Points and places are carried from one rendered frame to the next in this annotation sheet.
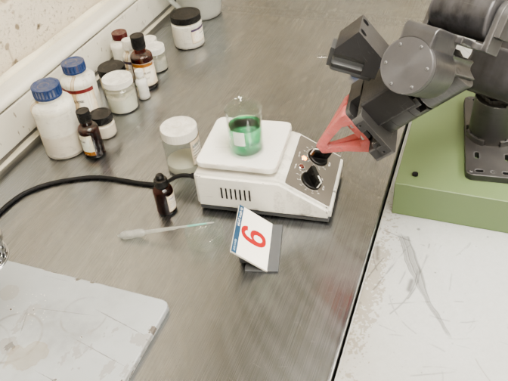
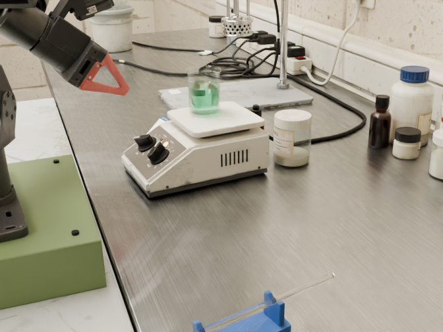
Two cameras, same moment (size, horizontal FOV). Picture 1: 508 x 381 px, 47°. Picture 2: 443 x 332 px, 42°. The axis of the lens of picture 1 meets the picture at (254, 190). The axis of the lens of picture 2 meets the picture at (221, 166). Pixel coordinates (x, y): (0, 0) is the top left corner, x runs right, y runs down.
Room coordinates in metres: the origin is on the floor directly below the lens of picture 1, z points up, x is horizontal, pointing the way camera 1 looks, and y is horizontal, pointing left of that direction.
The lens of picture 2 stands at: (1.34, -0.58, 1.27)
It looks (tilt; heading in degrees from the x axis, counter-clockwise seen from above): 23 degrees down; 137
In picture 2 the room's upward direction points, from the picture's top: 1 degrees counter-clockwise
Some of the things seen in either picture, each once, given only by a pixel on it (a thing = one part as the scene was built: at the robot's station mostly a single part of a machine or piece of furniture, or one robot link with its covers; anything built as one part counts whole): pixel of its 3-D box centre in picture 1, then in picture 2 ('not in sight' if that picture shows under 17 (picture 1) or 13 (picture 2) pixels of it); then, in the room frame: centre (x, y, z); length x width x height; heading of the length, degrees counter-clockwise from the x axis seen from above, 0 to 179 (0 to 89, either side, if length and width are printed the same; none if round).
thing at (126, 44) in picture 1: (131, 59); not in sight; (1.10, 0.22, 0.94); 0.03 x 0.03 x 0.09
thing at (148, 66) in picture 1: (142, 60); not in sight; (1.06, 0.19, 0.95); 0.04 x 0.04 x 0.11
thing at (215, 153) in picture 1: (245, 144); (214, 118); (0.71, 0.01, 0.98); 0.12 x 0.12 x 0.01; 72
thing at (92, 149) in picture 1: (88, 132); (380, 120); (0.84, 0.27, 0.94); 0.04 x 0.04 x 0.09
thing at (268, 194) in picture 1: (264, 168); (200, 147); (0.70, -0.02, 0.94); 0.22 x 0.13 x 0.08; 72
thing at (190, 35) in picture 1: (187, 28); not in sight; (1.23, 0.11, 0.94); 0.07 x 0.07 x 0.07
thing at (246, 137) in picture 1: (244, 127); (205, 90); (0.69, 0.00, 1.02); 0.06 x 0.05 x 0.08; 5
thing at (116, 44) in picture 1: (123, 51); not in sight; (1.14, 0.24, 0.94); 0.05 x 0.05 x 0.09
